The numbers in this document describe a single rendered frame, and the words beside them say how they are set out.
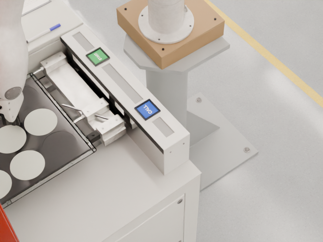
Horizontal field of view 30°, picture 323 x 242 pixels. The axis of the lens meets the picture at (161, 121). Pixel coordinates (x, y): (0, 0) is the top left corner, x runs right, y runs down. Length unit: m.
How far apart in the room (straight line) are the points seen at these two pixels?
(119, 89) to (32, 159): 0.33
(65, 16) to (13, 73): 0.54
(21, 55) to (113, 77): 0.40
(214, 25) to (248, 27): 1.26
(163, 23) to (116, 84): 0.30
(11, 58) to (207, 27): 0.79
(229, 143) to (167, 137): 1.15
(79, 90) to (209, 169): 1.01
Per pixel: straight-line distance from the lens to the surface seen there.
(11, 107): 1.74
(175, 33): 2.04
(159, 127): 1.73
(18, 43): 1.54
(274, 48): 3.25
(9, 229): 0.98
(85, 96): 1.91
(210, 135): 2.85
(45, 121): 1.85
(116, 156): 1.84
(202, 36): 2.07
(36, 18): 2.04
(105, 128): 1.79
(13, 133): 1.84
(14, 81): 1.56
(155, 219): 1.83
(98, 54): 1.90
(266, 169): 2.80
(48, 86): 1.99
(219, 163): 2.77
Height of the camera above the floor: 2.37
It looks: 55 degrees down
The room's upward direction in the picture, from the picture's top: 2 degrees counter-clockwise
